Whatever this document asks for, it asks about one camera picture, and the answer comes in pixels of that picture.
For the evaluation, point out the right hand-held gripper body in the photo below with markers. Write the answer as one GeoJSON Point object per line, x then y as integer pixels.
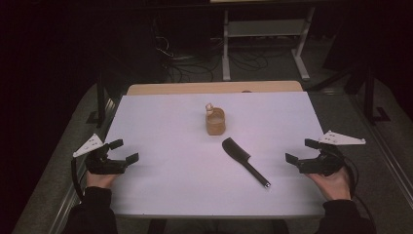
{"type": "Point", "coordinates": [319, 164]}

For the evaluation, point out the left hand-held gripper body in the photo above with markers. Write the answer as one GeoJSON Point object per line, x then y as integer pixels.
{"type": "Point", "coordinates": [105, 166]}

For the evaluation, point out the black comb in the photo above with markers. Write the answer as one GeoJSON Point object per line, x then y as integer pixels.
{"type": "Point", "coordinates": [240, 156]}

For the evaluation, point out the wooden cup holder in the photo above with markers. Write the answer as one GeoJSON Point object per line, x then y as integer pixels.
{"type": "Point", "coordinates": [215, 125]}

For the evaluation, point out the person's left hand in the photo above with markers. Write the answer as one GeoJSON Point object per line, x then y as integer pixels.
{"type": "Point", "coordinates": [100, 180]}

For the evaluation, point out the person's right hand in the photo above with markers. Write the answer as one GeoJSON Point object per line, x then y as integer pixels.
{"type": "Point", "coordinates": [334, 187]}

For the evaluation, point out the black metal stand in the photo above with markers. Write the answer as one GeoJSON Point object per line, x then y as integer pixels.
{"type": "Point", "coordinates": [101, 104]}
{"type": "Point", "coordinates": [370, 97]}

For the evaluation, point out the white table cover sheet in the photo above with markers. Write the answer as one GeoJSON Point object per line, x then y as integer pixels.
{"type": "Point", "coordinates": [181, 182]}

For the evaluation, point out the metal frame rail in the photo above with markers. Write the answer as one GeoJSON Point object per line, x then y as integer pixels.
{"type": "Point", "coordinates": [389, 162]}
{"type": "Point", "coordinates": [65, 208]}

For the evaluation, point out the white metal desk frame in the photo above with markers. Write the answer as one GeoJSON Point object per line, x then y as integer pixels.
{"type": "Point", "coordinates": [266, 28]}

